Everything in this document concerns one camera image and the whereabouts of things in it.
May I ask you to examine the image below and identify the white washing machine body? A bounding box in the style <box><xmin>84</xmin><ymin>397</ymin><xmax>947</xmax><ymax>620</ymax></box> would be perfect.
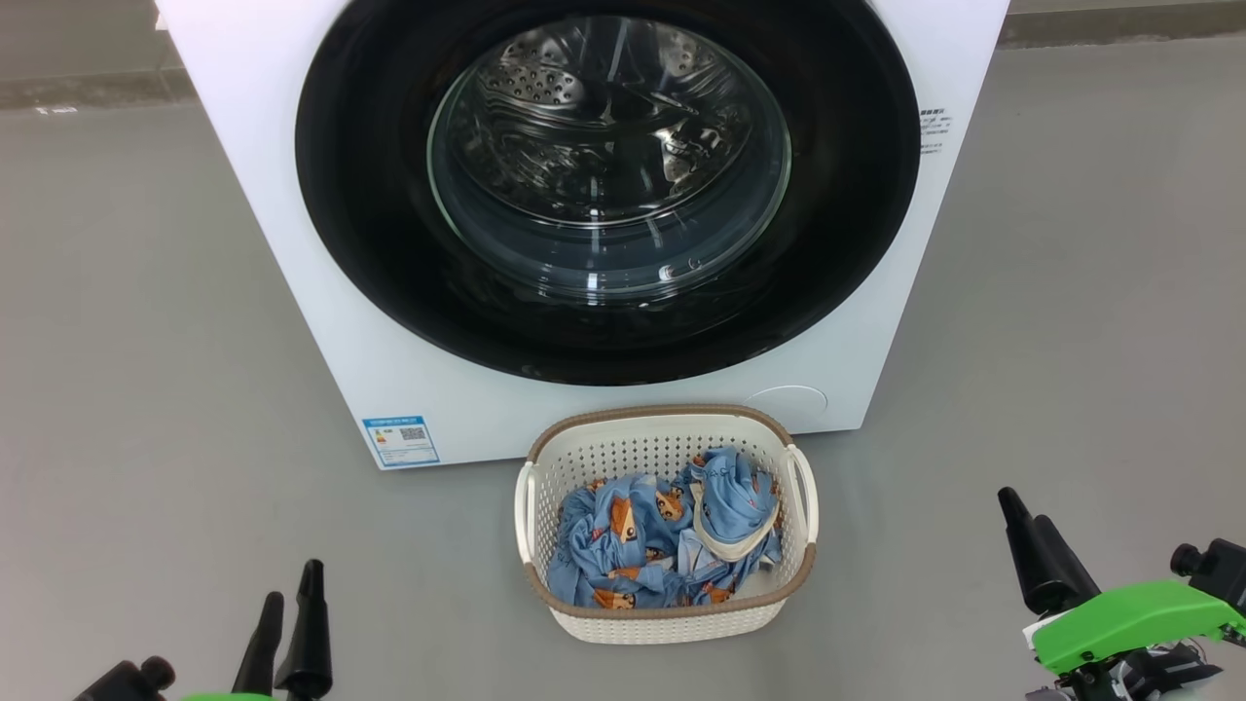
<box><xmin>154</xmin><ymin>0</ymin><xmax>1011</xmax><ymax>471</ymax></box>

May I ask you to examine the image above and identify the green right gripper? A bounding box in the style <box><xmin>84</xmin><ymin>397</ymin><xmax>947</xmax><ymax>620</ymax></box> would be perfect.
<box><xmin>998</xmin><ymin>487</ymin><xmax>1246</xmax><ymax>701</ymax></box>

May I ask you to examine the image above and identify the blue energy label sticker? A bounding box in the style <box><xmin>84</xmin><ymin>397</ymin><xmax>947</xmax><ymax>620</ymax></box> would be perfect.
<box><xmin>362</xmin><ymin>416</ymin><xmax>441</xmax><ymax>469</ymax></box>

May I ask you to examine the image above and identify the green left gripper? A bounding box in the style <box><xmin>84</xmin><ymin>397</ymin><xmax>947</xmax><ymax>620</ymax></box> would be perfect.
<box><xmin>180</xmin><ymin>559</ymin><xmax>334</xmax><ymax>701</ymax></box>

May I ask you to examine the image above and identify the blue garment cream waistband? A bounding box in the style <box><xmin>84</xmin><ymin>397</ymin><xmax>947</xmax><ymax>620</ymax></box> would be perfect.
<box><xmin>677</xmin><ymin>446</ymin><xmax>785</xmax><ymax>600</ymax></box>

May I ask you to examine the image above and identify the cream laundry basket brown rim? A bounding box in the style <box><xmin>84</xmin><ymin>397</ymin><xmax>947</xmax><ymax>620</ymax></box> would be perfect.
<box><xmin>514</xmin><ymin>404</ymin><xmax>821</xmax><ymax>646</ymax></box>

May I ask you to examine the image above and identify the blue bear print garment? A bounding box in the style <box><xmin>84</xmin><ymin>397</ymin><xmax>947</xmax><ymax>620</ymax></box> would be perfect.
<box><xmin>545</xmin><ymin>474</ymin><xmax>694</xmax><ymax>610</ymax></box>

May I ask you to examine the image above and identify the black round glass washer door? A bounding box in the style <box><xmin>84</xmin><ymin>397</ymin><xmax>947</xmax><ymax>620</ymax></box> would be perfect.
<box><xmin>295</xmin><ymin>0</ymin><xmax>922</xmax><ymax>387</ymax></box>

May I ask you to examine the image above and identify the round white filter cover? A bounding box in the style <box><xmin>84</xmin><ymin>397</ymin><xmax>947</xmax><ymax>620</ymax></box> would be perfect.
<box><xmin>745</xmin><ymin>386</ymin><xmax>829</xmax><ymax>429</ymax></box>

